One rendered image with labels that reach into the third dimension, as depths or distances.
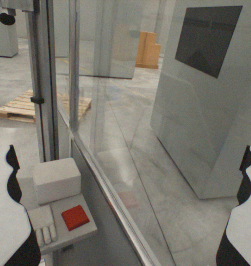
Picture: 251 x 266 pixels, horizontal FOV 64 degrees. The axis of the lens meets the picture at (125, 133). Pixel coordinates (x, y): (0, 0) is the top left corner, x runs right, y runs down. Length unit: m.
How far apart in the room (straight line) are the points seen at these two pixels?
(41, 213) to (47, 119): 0.39
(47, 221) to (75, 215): 0.10
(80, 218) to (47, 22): 0.72
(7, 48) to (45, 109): 6.75
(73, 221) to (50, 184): 0.16
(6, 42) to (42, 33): 6.78
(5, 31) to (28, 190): 6.86
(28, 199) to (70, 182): 0.18
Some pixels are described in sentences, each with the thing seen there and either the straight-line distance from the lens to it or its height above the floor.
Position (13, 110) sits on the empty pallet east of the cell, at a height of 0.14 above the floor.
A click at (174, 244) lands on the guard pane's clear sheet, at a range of 0.48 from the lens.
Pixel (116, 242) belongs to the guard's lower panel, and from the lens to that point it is 0.77.
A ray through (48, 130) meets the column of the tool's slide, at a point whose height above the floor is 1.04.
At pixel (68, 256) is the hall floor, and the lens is 1.74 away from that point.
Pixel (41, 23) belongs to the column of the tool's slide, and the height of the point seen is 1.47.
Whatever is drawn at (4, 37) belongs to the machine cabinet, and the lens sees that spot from 7.61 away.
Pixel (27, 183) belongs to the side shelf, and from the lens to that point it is 0.98.
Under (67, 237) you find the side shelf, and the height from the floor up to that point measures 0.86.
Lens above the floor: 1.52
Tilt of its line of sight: 29 degrees down
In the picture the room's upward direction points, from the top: 8 degrees clockwise
